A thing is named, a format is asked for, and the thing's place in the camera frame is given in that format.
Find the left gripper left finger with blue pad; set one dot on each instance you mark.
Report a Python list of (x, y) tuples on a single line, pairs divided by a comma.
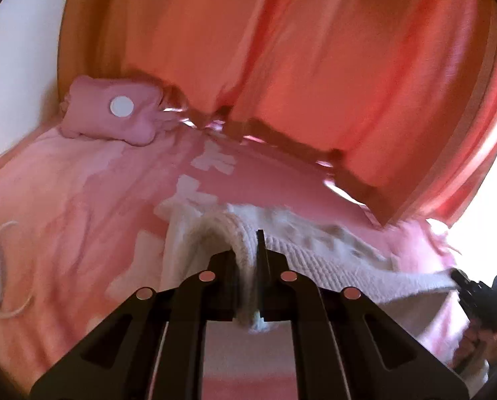
[(152, 345)]

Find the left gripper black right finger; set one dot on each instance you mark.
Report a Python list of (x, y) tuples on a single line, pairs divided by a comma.
[(346, 347)]

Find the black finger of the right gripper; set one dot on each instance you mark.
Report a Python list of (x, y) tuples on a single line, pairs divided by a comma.
[(458, 276)]

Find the pink knit sweater black hearts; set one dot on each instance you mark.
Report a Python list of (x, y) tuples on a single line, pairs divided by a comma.
[(420, 297)]

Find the person right hand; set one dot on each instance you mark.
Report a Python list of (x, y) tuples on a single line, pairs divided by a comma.
[(476, 348)]

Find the pink bow-print blanket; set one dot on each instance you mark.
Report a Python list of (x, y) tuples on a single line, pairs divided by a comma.
[(79, 232)]

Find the orange red curtain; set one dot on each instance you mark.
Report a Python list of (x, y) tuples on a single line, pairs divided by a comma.
[(399, 97)]

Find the pink pillow white dot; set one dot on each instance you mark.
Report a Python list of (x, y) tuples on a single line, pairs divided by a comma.
[(124, 110)]

